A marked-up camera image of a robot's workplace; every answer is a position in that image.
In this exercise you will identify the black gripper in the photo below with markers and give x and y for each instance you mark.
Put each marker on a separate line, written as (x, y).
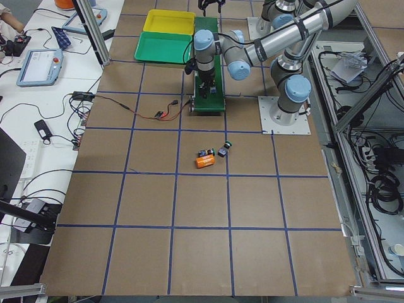
(211, 3)
(206, 76)

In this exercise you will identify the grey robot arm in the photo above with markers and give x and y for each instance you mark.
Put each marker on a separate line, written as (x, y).
(287, 31)
(277, 13)

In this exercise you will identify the green conveyor belt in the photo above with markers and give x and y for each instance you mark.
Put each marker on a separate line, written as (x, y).
(207, 47)

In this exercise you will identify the yellow plastic tray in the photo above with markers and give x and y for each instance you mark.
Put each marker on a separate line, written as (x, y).
(170, 21)

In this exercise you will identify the green plastic tray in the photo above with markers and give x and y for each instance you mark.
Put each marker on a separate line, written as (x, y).
(170, 48)

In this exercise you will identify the green push button near cylinder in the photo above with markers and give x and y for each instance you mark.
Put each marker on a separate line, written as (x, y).
(205, 152)

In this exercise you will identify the green push button apart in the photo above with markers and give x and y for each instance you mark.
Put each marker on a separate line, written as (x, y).
(223, 151)

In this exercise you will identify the orange cylinder with label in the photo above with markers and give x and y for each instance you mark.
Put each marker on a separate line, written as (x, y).
(204, 161)

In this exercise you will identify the black power adapter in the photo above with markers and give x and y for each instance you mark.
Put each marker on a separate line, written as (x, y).
(83, 96)

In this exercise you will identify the white power strip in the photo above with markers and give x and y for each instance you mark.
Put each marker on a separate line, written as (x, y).
(32, 151)

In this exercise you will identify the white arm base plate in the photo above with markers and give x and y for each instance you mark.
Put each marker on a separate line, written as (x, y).
(275, 121)
(254, 23)

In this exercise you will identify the aluminium frame post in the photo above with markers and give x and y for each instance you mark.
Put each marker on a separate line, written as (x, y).
(86, 15)

